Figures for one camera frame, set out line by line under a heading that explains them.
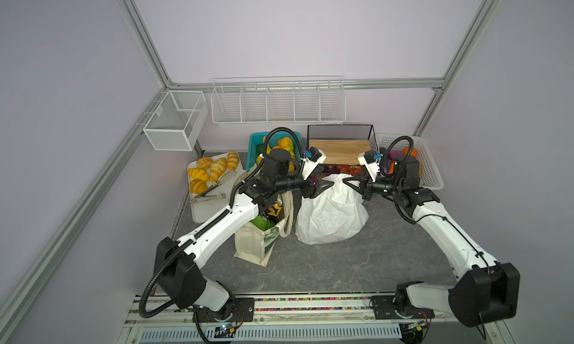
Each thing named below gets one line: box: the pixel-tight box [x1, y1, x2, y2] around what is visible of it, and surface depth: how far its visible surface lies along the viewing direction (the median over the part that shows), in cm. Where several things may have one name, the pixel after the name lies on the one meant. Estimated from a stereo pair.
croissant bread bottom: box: [189, 179, 208, 195], surface depth 105 cm
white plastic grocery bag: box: [295, 173, 370, 245], surface depth 80 cm
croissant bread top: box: [196, 157, 212, 170], surface depth 114 cm
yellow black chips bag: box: [266, 200, 283, 222], surface depth 82 cm
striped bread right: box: [227, 150, 240, 171], surface depth 114 cm
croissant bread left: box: [187, 168, 211, 182], surface depth 111 cm
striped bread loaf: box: [210, 157, 227, 182], surface depth 112 cm
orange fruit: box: [273, 136, 294, 151], surface depth 114 cm
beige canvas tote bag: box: [233, 190, 295, 268], surface depth 75 cm
